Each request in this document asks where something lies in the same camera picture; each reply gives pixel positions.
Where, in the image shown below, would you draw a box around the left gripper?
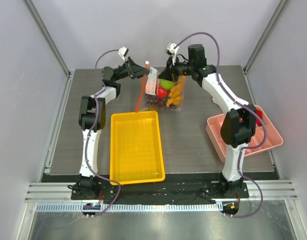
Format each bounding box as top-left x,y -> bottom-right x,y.
114,57 -> 151,82

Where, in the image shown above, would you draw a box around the clear zip top bag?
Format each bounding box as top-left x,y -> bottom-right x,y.
135,61 -> 186,112

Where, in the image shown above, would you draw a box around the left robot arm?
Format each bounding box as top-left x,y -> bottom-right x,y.
75,57 -> 150,200

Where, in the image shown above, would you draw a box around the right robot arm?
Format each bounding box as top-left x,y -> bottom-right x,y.
158,43 -> 257,198

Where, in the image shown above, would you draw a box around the green fake apple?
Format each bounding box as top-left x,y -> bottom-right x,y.
160,79 -> 176,91

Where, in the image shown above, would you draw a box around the red fake fruit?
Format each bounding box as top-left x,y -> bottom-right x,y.
156,87 -> 170,99

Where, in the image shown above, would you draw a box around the purple fake grapes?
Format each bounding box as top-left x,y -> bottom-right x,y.
144,94 -> 179,111

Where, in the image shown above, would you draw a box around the yellow plastic tray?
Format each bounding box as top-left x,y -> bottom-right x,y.
109,110 -> 166,185

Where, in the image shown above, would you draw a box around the red object in organizer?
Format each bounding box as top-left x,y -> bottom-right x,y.
239,108 -> 263,127

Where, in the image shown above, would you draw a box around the pink divided organizer box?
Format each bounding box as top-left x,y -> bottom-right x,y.
206,105 -> 284,163

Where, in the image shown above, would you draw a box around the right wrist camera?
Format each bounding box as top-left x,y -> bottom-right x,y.
165,43 -> 179,61

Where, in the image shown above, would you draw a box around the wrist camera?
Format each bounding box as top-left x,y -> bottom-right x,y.
118,46 -> 129,62
165,43 -> 179,61

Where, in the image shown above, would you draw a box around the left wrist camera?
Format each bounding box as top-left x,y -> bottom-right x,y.
118,46 -> 129,62

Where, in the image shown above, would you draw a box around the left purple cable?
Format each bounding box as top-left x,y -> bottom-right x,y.
84,49 -> 122,231

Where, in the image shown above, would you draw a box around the purple cable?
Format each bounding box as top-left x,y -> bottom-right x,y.
177,31 -> 264,220
84,49 -> 122,231

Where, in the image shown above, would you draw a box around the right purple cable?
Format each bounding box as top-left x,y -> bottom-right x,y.
177,31 -> 264,220

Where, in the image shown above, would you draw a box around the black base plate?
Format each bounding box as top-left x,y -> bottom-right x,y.
67,173 -> 250,205

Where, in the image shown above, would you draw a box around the white slotted cable duct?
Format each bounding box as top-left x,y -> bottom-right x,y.
36,201 -> 223,213

